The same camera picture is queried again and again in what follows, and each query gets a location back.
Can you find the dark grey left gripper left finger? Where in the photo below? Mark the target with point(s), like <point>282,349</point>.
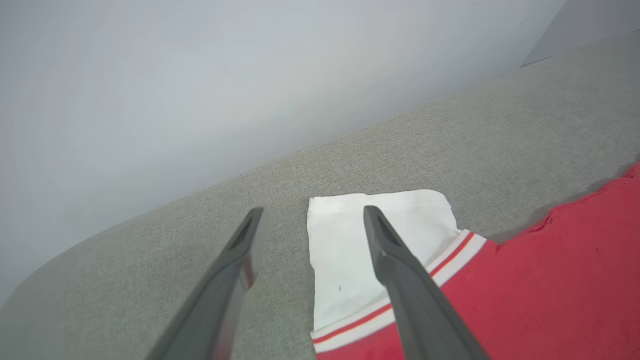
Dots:
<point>215,305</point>

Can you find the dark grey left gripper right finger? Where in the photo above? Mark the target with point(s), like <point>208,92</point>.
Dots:
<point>420,310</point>

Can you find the red white Bulls jersey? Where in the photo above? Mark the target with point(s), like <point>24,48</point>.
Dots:
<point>550,290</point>

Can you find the grey fabric sofa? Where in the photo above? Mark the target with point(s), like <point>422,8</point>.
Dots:
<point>150,280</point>

